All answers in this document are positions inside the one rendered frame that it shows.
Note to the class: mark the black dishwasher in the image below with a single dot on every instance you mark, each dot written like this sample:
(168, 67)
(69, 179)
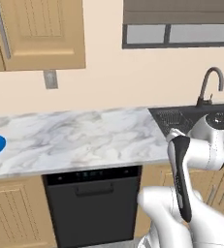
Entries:
(90, 206)

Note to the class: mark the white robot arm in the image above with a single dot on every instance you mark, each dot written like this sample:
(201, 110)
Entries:
(200, 206)

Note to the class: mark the grey wall socket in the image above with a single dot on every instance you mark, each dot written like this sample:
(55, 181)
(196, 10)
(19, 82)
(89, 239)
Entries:
(50, 79)

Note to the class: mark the black sink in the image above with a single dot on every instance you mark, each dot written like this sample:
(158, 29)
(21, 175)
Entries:
(181, 117)

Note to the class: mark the wooden base cupboard door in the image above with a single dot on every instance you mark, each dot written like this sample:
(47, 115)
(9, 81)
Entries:
(16, 214)

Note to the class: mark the dark grey tap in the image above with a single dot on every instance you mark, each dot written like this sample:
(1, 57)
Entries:
(208, 84)

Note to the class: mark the window with grey blind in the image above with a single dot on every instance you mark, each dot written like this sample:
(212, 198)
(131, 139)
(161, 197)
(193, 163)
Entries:
(179, 23)

